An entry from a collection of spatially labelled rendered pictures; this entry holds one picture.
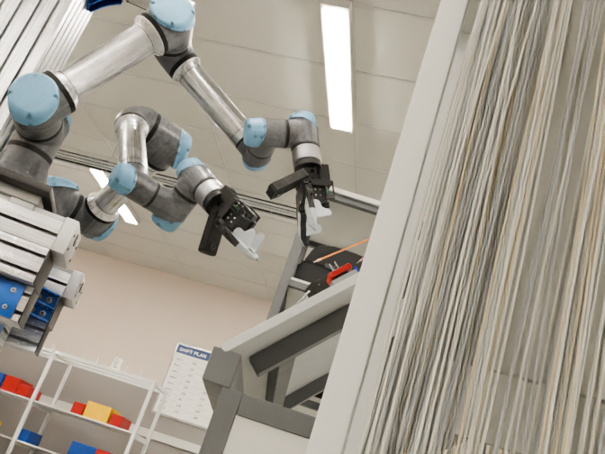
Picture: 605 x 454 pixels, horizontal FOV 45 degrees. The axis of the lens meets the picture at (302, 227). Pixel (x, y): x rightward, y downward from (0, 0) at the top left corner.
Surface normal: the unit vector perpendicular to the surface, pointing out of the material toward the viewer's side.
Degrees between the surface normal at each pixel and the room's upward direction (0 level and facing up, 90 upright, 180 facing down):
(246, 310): 90
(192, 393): 90
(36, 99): 97
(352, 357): 90
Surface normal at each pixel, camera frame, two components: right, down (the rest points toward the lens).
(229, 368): 0.07, -0.38
